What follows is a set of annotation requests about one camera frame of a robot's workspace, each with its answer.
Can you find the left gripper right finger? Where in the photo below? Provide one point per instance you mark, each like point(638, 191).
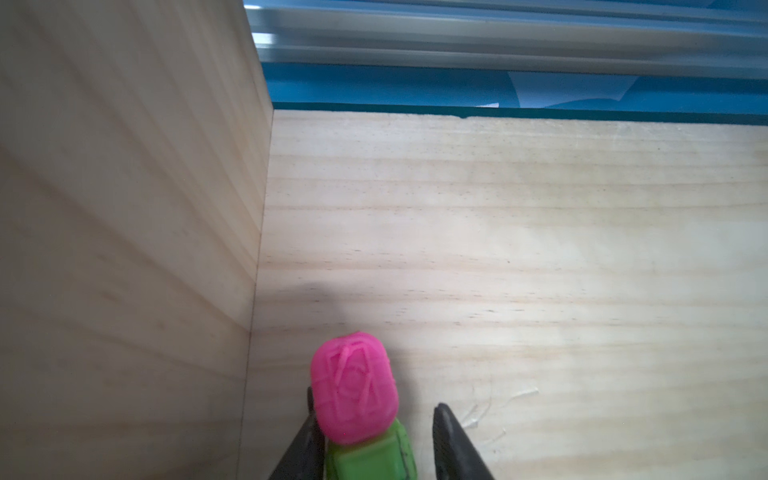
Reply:
point(455, 456)

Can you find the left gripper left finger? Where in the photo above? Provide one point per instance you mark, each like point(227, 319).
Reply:
point(304, 459)

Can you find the pink cab green truck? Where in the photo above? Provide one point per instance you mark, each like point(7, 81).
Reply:
point(356, 402)

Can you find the wooden shelf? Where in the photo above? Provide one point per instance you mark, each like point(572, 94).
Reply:
point(589, 297)

